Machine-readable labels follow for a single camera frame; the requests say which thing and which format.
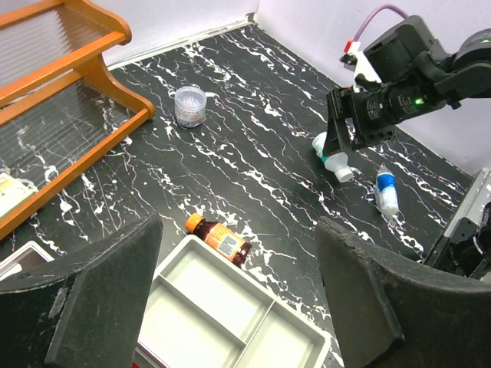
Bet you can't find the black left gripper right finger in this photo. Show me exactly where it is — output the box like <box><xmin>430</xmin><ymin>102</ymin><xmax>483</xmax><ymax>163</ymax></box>
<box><xmin>315</xmin><ymin>217</ymin><xmax>490</xmax><ymax>367</ymax></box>

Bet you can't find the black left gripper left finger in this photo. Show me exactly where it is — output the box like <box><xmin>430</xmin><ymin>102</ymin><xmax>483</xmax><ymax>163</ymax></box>
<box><xmin>1</xmin><ymin>214</ymin><xmax>163</xmax><ymax>367</ymax></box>

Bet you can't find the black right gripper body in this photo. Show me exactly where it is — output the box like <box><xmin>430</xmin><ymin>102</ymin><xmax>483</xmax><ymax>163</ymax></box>
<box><xmin>324</xmin><ymin>77</ymin><xmax>447</xmax><ymax>156</ymax></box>

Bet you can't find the small white bottle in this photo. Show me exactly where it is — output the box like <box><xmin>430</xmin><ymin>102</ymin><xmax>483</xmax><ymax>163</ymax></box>
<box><xmin>312</xmin><ymin>132</ymin><xmax>354</xmax><ymax>183</ymax></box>

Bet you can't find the grey metal case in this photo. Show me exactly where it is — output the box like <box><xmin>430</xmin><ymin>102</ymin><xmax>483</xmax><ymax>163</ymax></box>
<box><xmin>0</xmin><ymin>241</ymin><xmax>54</xmax><ymax>281</ymax></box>

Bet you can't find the white blue bandage roll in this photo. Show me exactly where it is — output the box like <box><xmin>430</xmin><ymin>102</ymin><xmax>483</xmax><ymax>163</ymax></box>
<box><xmin>374</xmin><ymin>163</ymin><xmax>400</xmax><ymax>217</ymax></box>

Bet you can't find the grey plastic tray insert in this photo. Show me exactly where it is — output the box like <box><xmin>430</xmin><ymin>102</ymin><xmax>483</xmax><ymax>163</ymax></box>
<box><xmin>134</xmin><ymin>235</ymin><xmax>331</xmax><ymax>367</ymax></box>

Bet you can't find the brown medicine bottle orange cap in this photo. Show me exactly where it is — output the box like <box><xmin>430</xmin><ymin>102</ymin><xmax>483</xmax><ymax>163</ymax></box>
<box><xmin>185</xmin><ymin>213</ymin><xmax>252</xmax><ymax>266</ymax></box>

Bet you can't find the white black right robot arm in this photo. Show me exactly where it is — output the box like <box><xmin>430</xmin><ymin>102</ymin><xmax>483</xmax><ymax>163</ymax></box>
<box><xmin>323</xmin><ymin>15</ymin><xmax>490</xmax><ymax>156</ymax></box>

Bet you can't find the white green medicine box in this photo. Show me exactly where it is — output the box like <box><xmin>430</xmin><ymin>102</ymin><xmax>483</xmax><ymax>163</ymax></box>
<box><xmin>0</xmin><ymin>172</ymin><xmax>34</xmax><ymax>219</ymax></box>

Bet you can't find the clear round plastic container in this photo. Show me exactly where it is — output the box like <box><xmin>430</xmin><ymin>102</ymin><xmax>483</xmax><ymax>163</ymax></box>
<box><xmin>174</xmin><ymin>86</ymin><xmax>207</xmax><ymax>129</ymax></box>

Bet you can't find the wooden shelf rack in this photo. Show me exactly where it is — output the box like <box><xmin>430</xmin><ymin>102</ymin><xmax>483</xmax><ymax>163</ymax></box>
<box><xmin>1</xmin><ymin>1</ymin><xmax>155</xmax><ymax>236</ymax></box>

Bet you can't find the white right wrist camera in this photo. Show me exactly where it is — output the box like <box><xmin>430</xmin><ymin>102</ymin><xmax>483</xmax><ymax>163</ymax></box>
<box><xmin>340</xmin><ymin>40</ymin><xmax>382</xmax><ymax>93</ymax></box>

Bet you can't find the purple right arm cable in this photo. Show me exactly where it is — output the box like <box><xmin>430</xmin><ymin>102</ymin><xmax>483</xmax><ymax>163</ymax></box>
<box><xmin>351</xmin><ymin>3</ymin><xmax>410</xmax><ymax>42</ymax></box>

